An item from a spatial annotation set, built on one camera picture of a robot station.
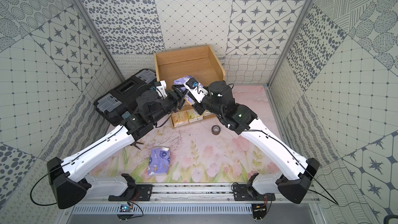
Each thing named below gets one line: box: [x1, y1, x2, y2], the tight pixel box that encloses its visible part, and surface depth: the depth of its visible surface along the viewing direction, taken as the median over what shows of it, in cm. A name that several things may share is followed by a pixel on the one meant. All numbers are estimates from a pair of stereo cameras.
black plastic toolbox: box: [93, 68, 158, 127], surface depth 92 cm
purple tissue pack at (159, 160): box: [147, 147, 171, 176], surface depth 82 cm
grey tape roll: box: [211, 124, 221, 136], surface depth 97 cm
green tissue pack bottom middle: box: [186, 109, 204, 124], surface depth 97 cm
